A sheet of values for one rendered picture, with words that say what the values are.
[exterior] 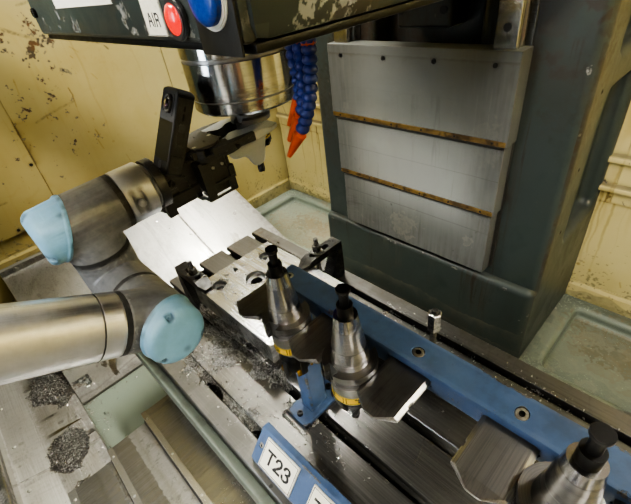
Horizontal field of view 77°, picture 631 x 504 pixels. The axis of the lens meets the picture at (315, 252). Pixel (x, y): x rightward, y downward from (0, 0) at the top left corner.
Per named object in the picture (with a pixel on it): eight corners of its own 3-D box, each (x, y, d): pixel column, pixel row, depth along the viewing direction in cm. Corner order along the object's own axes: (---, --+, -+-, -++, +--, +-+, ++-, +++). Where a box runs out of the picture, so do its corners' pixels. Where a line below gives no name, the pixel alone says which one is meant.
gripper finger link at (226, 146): (248, 136, 62) (195, 155, 59) (245, 125, 61) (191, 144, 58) (260, 144, 59) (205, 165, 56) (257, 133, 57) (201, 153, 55)
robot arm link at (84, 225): (46, 259, 53) (6, 205, 48) (123, 219, 58) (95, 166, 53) (65, 282, 48) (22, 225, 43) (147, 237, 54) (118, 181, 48)
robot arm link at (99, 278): (130, 344, 54) (90, 286, 47) (99, 308, 61) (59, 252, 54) (180, 309, 58) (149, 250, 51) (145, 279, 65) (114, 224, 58)
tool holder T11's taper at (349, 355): (378, 358, 44) (376, 315, 40) (346, 380, 42) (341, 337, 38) (352, 335, 47) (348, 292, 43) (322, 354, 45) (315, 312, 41)
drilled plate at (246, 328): (274, 363, 81) (269, 346, 78) (200, 301, 99) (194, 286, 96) (349, 300, 93) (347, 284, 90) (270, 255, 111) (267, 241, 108)
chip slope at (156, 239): (105, 443, 106) (56, 384, 91) (38, 325, 148) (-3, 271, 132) (333, 272, 152) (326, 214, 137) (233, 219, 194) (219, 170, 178)
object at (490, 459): (502, 520, 32) (503, 516, 31) (442, 474, 35) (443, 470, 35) (538, 455, 36) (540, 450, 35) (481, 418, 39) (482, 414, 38)
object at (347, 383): (389, 373, 45) (389, 359, 44) (347, 404, 43) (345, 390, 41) (354, 341, 50) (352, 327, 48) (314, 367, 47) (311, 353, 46)
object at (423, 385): (390, 433, 39) (390, 428, 38) (349, 401, 42) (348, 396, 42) (430, 385, 42) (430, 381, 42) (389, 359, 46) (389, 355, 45)
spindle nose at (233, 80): (318, 87, 63) (308, -3, 56) (254, 122, 52) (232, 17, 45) (241, 84, 70) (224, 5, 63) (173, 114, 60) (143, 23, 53)
